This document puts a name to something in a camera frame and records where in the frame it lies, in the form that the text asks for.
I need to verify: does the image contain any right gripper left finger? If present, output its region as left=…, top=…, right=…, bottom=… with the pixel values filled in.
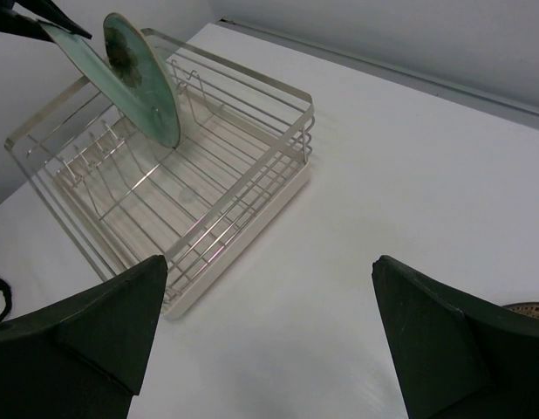
left=0, top=255, right=167, bottom=418

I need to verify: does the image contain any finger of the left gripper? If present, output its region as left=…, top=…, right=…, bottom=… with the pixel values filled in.
left=0, top=0, right=54, bottom=42
left=17, top=0, right=92, bottom=39

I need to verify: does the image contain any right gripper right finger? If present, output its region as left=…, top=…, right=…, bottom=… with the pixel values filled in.
left=372, top=256, right=539, bottom=418

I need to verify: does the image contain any teal flower plate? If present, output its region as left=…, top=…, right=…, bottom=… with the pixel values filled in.
left=103, top=12, right=181, bottom=148
left=38, top=22, right=163, bottom=138

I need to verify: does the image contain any white rack drip tray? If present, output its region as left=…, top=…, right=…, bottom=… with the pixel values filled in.
left=55, top=108, right=311, bottom=319

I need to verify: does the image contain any brown speckled plate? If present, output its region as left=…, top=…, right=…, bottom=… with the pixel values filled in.
left=503, top=302, right=539, bottom=319

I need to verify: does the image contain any wire dish rack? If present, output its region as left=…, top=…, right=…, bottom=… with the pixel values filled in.
left=4, top=28, right=315, bottom=312

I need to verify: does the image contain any aluminium frame rail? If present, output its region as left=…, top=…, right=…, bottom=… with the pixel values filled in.
left=219, top=17, right=539, bottom=119

